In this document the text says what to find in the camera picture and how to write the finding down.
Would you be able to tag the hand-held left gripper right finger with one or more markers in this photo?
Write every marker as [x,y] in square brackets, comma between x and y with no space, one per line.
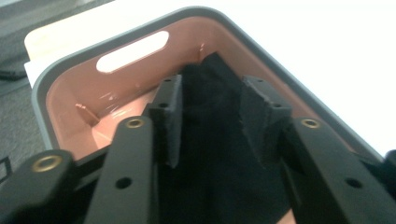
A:
[264,121]

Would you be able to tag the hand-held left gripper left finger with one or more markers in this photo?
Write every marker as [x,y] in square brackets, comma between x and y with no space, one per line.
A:
[169,118]

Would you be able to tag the black cloth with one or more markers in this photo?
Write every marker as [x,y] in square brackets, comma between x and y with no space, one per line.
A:
[211,140]

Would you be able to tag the pink basket with grey rim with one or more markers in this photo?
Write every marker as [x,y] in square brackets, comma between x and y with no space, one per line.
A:
[124,90]

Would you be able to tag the wooden table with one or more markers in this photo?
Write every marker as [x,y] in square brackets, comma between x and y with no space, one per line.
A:
[62,40]

